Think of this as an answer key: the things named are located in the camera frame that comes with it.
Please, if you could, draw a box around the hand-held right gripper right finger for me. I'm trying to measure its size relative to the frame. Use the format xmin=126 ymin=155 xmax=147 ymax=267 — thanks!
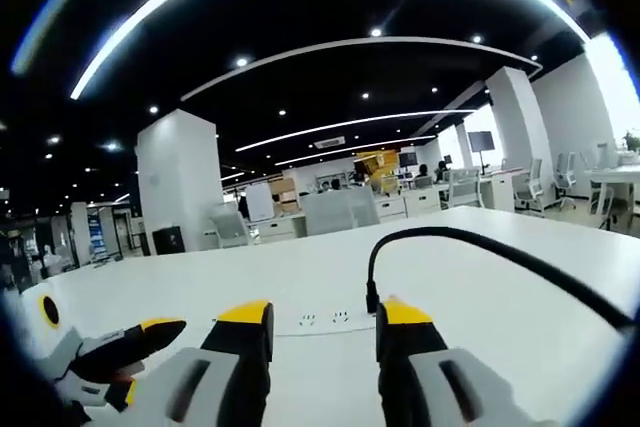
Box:
xmin=374 ymin=296 xmax=547 ymax=427

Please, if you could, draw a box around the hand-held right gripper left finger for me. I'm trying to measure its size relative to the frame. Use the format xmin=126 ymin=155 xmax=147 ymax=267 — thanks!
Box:
xmin=149 ymin=299 xmax=276 ymax=427

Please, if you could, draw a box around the black data cable USB plug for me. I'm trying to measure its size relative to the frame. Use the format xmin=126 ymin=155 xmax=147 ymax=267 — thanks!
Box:
xmin=364 ymin=226 xmax=637 ymax=336

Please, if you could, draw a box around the white desk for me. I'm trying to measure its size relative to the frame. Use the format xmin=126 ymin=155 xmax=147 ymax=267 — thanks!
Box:
xmin=14 ymin=204 xmax=640 ymax=427

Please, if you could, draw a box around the grey desk partition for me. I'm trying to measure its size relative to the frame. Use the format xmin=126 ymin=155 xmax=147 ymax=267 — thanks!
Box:
xmin=299 ymin=186 xmax=382 ymax=238

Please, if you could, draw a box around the black cabinet box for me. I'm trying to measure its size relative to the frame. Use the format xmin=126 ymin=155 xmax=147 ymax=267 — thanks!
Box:
xmin=151 ymin=225 xmax=188 ymax=255

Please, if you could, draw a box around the wide white pillar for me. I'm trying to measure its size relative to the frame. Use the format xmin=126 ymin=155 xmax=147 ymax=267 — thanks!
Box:
xmin=135 ymin=108 xmax=225 ymax=254

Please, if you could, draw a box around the white air purifier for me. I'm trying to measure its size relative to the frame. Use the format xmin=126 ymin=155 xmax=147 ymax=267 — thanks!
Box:
xmin=245 ymin=185 xmax=277 ymax=223

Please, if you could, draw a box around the stack of cardboard boxes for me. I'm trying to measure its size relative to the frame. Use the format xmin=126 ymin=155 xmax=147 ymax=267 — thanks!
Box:
xmin=269 ymin=177 xmax=298 ymax=216

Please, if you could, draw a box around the yellow shelf rack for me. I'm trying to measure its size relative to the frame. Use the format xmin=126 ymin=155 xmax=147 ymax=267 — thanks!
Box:
xmin=353 ymin=148 xmax=402 ymax=184

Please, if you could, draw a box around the monitor on floor stand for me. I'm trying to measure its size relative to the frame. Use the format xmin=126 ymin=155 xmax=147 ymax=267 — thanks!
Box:
xmin=466 ymin=130 xmax=494 ymax=177

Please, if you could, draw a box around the narrow white pillar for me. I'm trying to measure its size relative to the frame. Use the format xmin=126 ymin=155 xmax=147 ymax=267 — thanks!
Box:
xmin=483 ymin=65 xmax=545 ymax=201

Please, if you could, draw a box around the white office table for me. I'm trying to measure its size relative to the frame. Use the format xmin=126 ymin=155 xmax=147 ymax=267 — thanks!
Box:
xmin=582 ymin=163 xmax=640 ymax=229

